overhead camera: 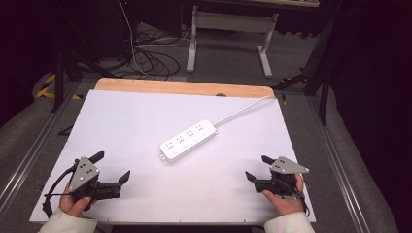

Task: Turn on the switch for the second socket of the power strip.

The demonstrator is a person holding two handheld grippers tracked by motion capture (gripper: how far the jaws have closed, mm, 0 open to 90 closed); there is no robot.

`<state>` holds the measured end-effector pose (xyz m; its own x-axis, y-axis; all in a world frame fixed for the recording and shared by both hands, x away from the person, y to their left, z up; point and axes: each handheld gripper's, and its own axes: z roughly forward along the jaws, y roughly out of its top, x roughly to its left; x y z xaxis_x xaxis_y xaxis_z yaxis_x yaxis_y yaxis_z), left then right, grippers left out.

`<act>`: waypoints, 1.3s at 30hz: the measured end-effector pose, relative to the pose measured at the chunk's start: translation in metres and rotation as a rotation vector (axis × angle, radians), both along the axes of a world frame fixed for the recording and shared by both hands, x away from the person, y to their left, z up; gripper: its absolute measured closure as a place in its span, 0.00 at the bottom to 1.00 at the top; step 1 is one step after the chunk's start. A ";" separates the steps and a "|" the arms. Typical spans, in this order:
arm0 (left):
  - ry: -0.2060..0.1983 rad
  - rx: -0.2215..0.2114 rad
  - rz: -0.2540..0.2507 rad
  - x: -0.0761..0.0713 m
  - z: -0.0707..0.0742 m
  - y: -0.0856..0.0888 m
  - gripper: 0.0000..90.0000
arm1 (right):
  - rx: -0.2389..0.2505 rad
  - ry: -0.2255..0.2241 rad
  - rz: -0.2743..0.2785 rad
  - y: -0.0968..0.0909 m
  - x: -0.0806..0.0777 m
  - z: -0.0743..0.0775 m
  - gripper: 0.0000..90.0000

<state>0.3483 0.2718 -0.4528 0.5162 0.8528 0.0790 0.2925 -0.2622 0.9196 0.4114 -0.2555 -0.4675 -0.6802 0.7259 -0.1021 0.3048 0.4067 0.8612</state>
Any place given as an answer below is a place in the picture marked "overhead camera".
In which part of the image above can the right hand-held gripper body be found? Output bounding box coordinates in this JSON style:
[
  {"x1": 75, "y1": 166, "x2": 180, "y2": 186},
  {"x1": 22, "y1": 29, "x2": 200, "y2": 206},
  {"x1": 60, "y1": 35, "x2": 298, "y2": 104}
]
[{"x1": 254, "y1": 155, "x2": 311, "y2": 199}]

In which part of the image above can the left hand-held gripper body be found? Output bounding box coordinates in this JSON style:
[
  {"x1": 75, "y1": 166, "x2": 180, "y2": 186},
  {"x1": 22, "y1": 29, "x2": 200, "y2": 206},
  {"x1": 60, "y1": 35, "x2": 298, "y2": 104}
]
[{"x1": 68, "y1": 155, "x2": 122, "y2": 212}]

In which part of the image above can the white power strip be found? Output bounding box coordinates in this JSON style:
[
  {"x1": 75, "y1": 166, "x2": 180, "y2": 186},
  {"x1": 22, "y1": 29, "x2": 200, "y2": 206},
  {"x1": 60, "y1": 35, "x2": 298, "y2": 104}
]
[{"x1": 159, "y1": 118, "x2": 219, "y2": 164}]

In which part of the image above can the person's left hand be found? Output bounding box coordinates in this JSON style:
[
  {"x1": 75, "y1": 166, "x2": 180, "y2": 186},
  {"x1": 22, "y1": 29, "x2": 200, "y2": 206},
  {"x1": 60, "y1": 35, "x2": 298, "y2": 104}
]
[{"x1": 58, "y1": 183, "x2": 98, "y2": 218}]

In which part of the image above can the person's right hand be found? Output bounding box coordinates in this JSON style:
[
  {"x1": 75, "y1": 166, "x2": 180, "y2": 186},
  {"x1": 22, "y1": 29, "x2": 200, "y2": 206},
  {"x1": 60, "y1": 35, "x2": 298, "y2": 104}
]
[{"x1": 260, "y1": 173, "x2": 306, "y2": 217}]

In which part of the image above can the white board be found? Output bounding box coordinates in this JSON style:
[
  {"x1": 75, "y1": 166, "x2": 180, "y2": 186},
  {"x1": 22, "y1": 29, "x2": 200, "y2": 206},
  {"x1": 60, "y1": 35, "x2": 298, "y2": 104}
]
[{"x1": 29, "y1": 89, "x2": 317, "y2": 225}]

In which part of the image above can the yellow and black floor tape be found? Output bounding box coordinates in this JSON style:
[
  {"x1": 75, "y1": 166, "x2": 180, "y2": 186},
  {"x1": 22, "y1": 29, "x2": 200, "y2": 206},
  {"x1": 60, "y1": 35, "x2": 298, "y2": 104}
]
[{"x1": 34, "y1": 73, "x2": 84, "y2": 101}]

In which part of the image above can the black tripod stand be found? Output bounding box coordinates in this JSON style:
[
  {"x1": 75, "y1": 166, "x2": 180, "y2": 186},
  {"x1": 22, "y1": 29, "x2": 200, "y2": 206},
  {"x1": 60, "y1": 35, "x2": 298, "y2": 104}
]
[{"x1": 51, "y1": 48, "x2": 116, "y2": 114}]

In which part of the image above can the black metal stand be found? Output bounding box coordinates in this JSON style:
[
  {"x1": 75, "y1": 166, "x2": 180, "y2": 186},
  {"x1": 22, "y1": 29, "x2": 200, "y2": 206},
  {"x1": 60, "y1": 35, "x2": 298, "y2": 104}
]
[{"x1": 273, "y1": 17, "x2": 336, "y2": 126}]

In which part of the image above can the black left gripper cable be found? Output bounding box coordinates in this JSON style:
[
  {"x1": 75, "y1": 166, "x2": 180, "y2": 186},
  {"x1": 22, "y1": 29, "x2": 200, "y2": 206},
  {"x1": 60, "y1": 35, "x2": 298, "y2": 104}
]
[{"x1": 42, "y1": 164, "x2": 79, "y2": 218}]

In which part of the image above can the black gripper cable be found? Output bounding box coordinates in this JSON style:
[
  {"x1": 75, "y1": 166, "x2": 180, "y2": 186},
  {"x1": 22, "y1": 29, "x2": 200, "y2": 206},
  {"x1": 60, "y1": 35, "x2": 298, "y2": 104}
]
[
  {"x1": 42, "y1": 164, "x2": 79, "y2": 218},
  {"x1": 300, "y1": 181, "x2": 311, "y2": 218}
]

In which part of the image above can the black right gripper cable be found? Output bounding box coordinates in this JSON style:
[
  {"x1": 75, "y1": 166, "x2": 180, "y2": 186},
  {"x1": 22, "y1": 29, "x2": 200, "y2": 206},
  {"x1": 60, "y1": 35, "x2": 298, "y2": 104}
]
[{"x1": 300, "y1": 181, "x2": 311, "y2": 218}]

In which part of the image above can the aluminium floor rail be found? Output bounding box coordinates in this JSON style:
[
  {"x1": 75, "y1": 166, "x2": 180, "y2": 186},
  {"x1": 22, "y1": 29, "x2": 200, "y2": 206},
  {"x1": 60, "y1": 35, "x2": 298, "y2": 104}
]
[
  {"x1": 0, "y1": 81, "x2": 82, "y2": 212},
  {"x1": 305, "y1": 95, "x2": 373, "y2": 233}
]

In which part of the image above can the white power strip cable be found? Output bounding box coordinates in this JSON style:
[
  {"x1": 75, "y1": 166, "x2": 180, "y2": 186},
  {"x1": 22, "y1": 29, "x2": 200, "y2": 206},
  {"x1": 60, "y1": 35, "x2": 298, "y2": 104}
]
[{"x1": 213, "y1": 94, "x2": 277, "y2": 127}]

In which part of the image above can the bundle of black floor cables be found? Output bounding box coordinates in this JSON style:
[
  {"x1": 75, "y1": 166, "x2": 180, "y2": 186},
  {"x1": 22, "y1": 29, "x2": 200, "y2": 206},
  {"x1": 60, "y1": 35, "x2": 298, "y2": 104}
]
[{"x1": 128, "y1": 30, "x2": 182, "y2": 81}]

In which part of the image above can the thin white floor cable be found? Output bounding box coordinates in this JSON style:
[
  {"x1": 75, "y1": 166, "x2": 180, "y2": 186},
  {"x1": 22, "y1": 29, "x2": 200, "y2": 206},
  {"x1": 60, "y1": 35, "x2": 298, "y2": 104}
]
[{"x1": 119, "y1": 0, "x2": 154, "y2": 80}]

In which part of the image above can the white metal desk frame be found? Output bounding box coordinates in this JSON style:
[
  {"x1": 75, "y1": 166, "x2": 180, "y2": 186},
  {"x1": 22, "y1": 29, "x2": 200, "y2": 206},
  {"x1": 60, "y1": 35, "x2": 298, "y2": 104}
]
[{"x1": 186, "y1": 4, "x2": 280, "y2": 79}]

